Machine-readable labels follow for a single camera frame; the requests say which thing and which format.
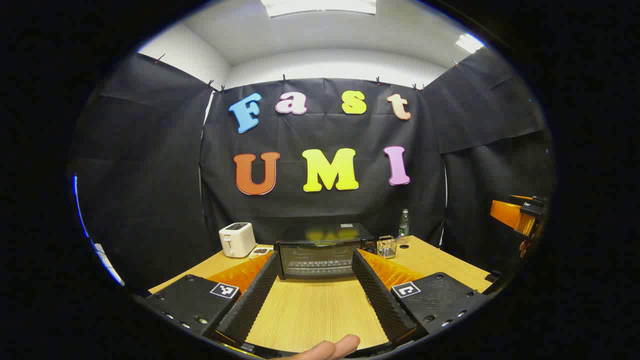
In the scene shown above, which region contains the black backdrop cloth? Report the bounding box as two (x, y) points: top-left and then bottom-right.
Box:
(67, 47), (556, 296)

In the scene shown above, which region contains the clear water bottle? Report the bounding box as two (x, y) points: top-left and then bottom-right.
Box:
(398, 208), (411, 246)

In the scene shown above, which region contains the black electric oven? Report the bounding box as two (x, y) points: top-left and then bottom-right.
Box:
(273, 222), (378, 281)

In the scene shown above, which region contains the clear utensil holder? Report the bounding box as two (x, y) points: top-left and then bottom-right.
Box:
(376, 235), (398, 259)

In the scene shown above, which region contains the ceiling light panel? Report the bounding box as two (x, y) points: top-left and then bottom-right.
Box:
(455, 33), (485, 54)
(260, 0), (377, 18)

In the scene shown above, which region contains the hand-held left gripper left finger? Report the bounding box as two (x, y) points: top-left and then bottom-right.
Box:
(142, 250), (281, 347)

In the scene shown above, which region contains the white toaster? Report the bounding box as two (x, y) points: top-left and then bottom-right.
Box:
(218, 222), (257, 259)

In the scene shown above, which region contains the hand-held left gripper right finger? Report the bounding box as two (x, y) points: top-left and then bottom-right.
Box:
(351, 248), (488, 346)

